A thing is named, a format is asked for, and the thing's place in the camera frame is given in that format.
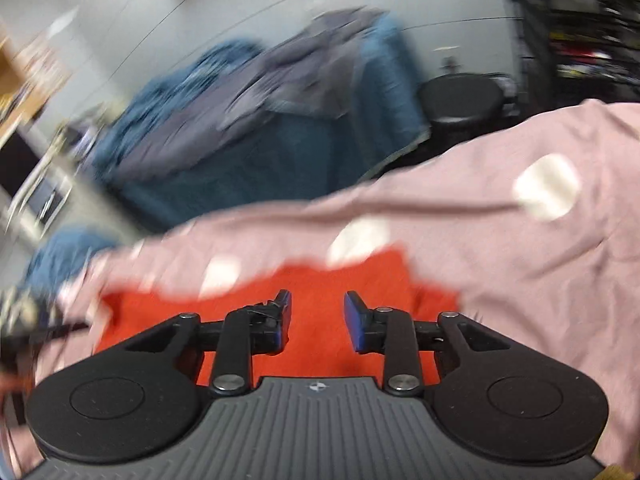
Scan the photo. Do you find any red knit sweater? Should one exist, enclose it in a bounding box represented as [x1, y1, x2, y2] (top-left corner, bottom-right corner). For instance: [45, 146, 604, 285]
[96, 247, 458, 379]

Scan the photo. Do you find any pink polka dot bedsheet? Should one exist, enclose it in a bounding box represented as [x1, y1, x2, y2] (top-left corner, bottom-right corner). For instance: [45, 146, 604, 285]
[1, 101, 639, 479]

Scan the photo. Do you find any blue crumpled cloth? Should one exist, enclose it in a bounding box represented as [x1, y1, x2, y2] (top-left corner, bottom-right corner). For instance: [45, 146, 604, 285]
[17, 226, 120, 298]

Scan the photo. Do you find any dark treatment bed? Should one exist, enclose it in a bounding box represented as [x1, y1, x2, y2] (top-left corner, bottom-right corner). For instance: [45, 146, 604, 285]
[88, 11, 428, 232]

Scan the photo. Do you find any black round stool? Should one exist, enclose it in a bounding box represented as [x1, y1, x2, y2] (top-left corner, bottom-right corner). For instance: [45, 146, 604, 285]
[418, 73, 506, 153]

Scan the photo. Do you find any blue crumpled blanket on bed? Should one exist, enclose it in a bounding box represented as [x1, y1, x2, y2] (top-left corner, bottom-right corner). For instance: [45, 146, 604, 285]
[90, 39, 262, 182]

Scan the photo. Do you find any grey towel on bed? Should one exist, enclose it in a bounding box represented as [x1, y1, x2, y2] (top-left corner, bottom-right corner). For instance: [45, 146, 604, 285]
[217, 8, 383, 130]

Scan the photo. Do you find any black wire shelf rack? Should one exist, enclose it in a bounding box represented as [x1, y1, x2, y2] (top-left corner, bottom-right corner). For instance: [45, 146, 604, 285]
[509, 0, 639, 115]

